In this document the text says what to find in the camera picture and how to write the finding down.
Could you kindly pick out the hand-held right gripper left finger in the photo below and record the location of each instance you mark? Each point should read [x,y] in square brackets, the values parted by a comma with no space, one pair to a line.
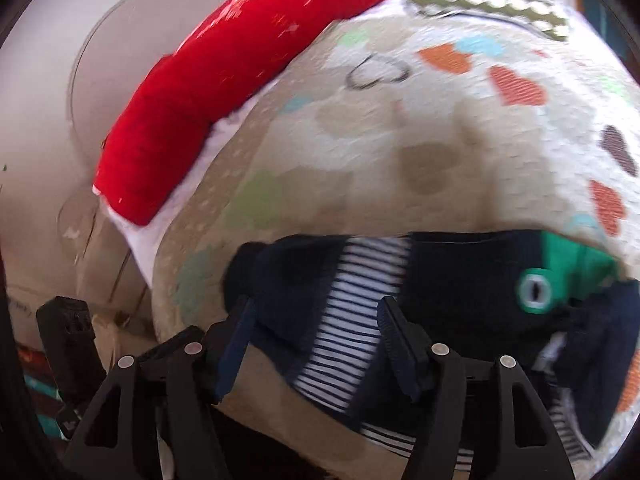
[232,360]

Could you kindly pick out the navy garment with striped lining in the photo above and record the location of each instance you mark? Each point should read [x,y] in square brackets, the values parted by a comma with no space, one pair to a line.
[465,280]

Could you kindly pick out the olive patterned bolster pillow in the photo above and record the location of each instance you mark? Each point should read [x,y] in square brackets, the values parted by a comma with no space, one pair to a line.
[500,2]

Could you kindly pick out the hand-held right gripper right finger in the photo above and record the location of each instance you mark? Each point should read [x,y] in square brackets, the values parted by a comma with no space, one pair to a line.
[395,340]

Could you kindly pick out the beige padded headboard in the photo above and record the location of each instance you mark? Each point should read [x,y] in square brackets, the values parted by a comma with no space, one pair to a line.
[50,135]

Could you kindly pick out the quilted patchwork bedspread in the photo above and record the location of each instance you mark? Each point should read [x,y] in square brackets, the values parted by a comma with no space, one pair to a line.
[400,135]

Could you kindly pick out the red blanket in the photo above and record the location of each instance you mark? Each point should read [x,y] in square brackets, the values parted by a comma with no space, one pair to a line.
[200,95]

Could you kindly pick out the white bed sheet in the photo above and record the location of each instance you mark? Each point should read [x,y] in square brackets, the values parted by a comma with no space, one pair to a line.
[145,250]

